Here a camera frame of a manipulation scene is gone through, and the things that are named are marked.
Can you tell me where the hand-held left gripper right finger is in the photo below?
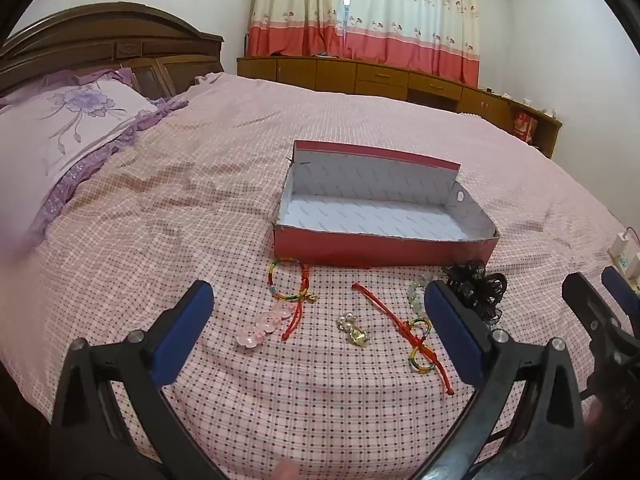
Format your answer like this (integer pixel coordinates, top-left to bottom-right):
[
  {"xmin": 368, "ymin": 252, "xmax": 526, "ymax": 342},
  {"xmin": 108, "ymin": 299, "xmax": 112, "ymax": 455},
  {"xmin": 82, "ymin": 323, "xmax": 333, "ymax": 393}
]
[{"xmin": 424, "ymin": 280, "xmax": 588, "ymax": 480}]

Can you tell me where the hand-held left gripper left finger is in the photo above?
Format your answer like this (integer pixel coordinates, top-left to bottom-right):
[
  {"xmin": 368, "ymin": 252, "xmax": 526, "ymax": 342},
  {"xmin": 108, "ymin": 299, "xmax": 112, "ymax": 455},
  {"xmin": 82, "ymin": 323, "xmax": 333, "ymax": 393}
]
[{"xmin": 50, "ymin": 280, "xmax": 216, "ymax": 480}]

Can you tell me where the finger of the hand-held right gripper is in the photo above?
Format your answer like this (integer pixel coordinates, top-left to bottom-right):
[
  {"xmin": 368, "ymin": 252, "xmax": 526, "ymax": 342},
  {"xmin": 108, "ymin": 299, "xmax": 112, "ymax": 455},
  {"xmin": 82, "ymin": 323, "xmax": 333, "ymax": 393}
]
[
  {"xmin": 561, "ymin": 272, "xmax": 632, "ymax": 343},
  {"xmin": 601, "ymin": 266, "xmax": 640, "ymax": 333}
]

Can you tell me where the red cord knot bracelet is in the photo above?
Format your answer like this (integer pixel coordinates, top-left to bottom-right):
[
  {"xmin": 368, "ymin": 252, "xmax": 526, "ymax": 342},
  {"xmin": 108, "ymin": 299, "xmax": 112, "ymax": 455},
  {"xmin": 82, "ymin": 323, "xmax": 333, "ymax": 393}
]
[{"xmin": 351, "ymin": 282, "xmax": 457, "ymax": 395}]

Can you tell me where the clear bead bracelet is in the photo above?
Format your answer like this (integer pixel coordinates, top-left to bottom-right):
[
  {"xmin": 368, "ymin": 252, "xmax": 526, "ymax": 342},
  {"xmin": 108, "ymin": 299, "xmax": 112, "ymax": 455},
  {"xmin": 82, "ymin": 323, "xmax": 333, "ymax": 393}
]
[{"xmin": 407, "ymin": 274, "xmax": 437, "ymax": 312}]

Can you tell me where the black lace hair scrunchie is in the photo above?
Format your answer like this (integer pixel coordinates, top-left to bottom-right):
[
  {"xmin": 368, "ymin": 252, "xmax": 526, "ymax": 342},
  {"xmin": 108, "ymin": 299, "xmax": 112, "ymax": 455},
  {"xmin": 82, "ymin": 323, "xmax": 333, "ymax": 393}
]
[{"xmin": 441, "ymin": 259, "xmax": 507, "ymax": 322}]

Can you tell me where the pink flower bead bracelet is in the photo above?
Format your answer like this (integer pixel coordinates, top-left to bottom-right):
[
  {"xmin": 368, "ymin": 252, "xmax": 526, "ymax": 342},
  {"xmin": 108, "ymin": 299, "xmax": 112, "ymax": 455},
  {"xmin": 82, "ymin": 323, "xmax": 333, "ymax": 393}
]
[{"xmin": 235, "ymin": 306, "xmax": 297, "ymax": 351}]

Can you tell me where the colourful braided bracelet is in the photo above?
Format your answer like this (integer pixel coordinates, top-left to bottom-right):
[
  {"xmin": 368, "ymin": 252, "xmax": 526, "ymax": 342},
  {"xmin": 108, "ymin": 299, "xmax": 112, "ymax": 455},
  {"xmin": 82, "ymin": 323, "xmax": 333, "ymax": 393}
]
[{"xmin": 268, "ymin": 257, "xmax": 322, "ymax": 342}]

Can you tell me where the red cardboard box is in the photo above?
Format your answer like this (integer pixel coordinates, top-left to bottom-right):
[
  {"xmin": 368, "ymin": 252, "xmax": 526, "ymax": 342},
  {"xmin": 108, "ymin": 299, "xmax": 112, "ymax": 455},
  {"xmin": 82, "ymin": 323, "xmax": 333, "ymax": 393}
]
[{"xmin": 271, "ymin": 140, "xmax": 501, "ymax": 267}]

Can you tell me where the white power strip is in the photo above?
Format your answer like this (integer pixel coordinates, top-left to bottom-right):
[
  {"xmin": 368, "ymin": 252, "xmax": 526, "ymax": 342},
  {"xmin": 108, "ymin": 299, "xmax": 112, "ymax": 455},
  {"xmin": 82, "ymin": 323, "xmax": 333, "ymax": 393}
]
[{"xmin": 607, "ymin": 229, "xmax": 640, "ymax": 292}]

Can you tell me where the pink checked blanket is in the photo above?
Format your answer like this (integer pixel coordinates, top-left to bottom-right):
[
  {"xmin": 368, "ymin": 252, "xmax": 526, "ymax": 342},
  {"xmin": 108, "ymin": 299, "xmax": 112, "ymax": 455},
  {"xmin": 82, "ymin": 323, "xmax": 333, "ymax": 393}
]
[{"xmin": 0, "ymin": 72, "xmax": 640, "ymax": 480}]

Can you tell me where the red gift bag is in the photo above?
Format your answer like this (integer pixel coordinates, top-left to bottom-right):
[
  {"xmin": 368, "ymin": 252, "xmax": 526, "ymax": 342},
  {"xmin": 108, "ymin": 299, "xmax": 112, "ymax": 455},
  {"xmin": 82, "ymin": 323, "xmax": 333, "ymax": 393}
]
[{"xmin": 512, "ymin": 112, "xmax": 537, "ymax": 144}]

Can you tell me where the purple floral pillow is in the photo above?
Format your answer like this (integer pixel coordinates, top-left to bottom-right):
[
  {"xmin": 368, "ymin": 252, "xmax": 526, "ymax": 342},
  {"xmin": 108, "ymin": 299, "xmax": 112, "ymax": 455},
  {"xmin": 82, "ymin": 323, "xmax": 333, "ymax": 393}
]
[{"xmin": 0, "ymin": 67, "xmax": 191, "ymax": 248}]

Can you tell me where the long wooden cabinet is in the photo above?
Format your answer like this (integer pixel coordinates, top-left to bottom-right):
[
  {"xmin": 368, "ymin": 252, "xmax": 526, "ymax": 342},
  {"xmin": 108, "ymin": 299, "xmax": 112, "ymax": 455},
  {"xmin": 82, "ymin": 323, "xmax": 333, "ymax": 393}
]
[{"xmin": 236, "ymin": 55, "xmax": 564, "ymax": 160}]

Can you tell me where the brown wooden headboard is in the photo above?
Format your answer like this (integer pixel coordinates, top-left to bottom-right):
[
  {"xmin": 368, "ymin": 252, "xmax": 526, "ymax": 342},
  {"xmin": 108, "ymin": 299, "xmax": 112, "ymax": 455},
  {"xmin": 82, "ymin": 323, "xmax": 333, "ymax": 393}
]
[{"xmin": 0, "ymin": 2, "xmax": 226, "ymax": 107}]

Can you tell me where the cream and red curtain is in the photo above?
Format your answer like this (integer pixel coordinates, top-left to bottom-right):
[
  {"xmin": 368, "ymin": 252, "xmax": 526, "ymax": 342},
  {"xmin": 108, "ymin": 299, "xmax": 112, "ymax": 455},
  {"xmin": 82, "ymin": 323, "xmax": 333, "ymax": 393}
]
[
  {"xmin": 247, "ymin": 0, "xmax": 347, "ymax": 59},
  {"xmin": 342, "ymin": 0, "xmax": 484, "ymax": 89}
]

